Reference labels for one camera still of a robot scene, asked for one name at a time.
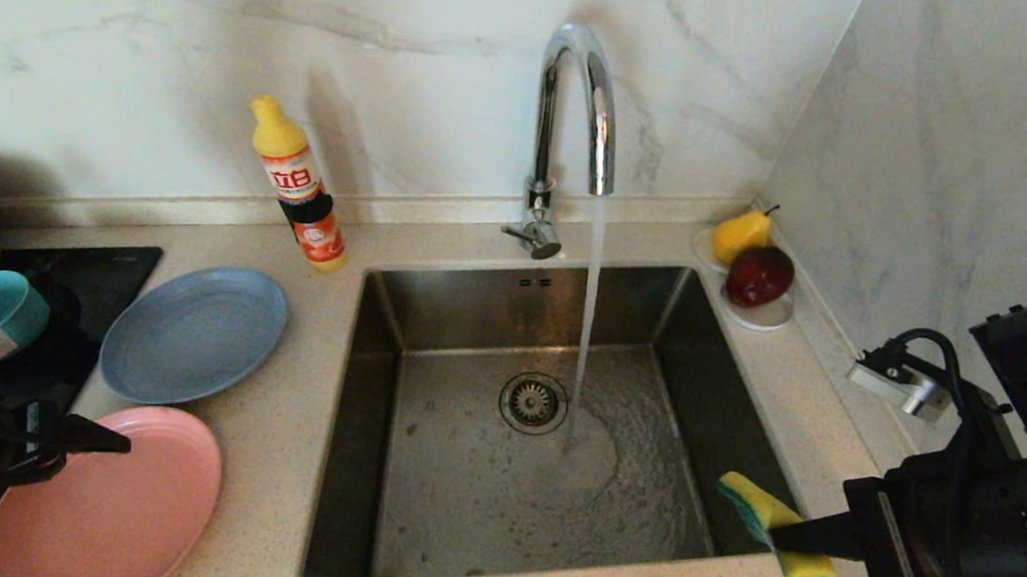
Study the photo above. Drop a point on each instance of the round metal drain strainer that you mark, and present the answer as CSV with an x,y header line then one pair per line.
x,y
533,403

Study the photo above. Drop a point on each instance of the yellow green sponge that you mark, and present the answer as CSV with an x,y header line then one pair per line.
x,y
751,500

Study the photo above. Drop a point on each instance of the stainless steel sink basin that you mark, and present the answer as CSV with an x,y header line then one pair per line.
x,y
429,504

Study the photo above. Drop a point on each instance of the yellow pear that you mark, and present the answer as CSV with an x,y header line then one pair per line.
x,y
740,235

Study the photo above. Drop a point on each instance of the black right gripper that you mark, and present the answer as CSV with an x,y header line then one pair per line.
x,y
906,532

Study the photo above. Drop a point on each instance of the black glass cooktop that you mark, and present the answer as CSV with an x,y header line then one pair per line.
x,y
116,263

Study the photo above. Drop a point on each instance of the dark red apple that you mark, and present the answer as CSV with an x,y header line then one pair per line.
x,y
760,276

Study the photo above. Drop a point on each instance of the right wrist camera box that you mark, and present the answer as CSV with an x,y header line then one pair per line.
x,y
895,387

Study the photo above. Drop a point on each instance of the blue grey plate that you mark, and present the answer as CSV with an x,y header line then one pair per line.
x,y
193,335

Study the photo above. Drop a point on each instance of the chrome gooseneck faucet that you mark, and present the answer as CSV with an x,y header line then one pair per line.
x,y
544,124

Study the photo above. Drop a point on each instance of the orange dish soap bottle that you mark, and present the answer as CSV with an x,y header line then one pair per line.
x,y
303,196

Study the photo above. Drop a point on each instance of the black frying pan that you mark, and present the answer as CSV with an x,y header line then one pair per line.
x,y
62,351

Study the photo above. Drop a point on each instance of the small white fruit dish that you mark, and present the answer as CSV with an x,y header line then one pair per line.
x,y
767,316

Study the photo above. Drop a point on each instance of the pink plate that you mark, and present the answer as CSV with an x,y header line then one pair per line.
x,y
113,505

